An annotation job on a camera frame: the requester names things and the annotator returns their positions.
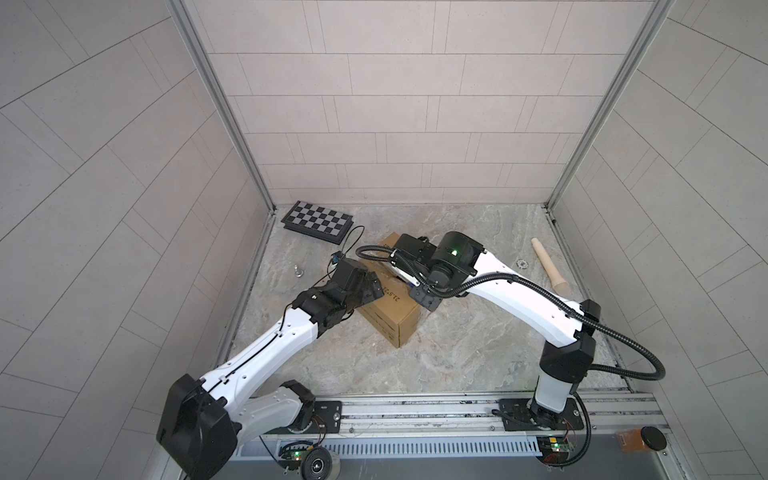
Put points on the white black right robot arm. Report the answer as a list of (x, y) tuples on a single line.
[(460, 265)]

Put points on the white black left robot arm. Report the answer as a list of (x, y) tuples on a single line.
[(204, 419)]

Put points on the black white chessboard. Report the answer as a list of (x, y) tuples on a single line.
[(318, 222)]

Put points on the aluminium corner post right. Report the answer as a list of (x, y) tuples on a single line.
[(645, 36)]

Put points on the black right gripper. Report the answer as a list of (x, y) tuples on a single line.
[(426, 302)]

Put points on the brown cardboard express box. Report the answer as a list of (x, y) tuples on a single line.
[(395, 315)]

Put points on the green circuit board right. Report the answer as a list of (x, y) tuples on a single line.
[(553, 449)]

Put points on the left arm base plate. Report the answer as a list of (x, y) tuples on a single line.
[(325, 418)]

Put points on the round black speaker device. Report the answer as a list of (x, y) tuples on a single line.
[(309, 461)]

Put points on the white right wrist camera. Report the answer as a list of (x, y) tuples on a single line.
[(402, 274)]

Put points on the cream plastic handle tool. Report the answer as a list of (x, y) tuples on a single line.
[(559, 284)]

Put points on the aluminium corner post left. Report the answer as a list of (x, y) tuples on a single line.
[(184, 23)]

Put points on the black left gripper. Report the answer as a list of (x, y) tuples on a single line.
[(375, 288)]

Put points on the brown jar black lid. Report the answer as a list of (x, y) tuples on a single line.
[(644, 439)]

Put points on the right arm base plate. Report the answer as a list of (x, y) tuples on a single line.
[(517, 415)]

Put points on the aluminium corner post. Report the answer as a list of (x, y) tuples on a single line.
[(184, 23), (645, 36)]

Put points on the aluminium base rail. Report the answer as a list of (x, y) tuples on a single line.
[(455, 427)]

